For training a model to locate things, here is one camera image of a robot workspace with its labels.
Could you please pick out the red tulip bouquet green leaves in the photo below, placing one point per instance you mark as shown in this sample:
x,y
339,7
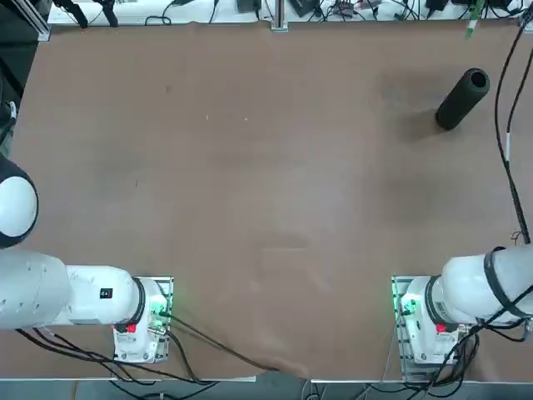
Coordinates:
x,y
472,23

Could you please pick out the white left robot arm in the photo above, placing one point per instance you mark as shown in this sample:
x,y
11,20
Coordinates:
x,y
91,296

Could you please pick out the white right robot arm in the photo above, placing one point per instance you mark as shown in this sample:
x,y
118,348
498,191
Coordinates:
x,y
466,287

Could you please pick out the black cylindrical vase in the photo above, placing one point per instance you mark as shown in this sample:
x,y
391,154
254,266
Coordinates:
x,y
460,102

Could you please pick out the black tripod leg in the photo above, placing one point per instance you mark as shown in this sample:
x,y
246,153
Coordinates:
x,y
79,14
109,14

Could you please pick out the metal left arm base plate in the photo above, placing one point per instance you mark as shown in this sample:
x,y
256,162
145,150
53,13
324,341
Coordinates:
x,y
167,284

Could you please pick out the aluminium post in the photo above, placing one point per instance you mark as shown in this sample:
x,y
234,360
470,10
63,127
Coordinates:
x,y
279,14

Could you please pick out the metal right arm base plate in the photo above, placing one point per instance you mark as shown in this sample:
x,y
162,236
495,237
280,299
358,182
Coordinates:
x,y
406,368

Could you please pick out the aluminium profile rail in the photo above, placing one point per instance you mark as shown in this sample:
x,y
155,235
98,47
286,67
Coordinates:
x,y
38,23

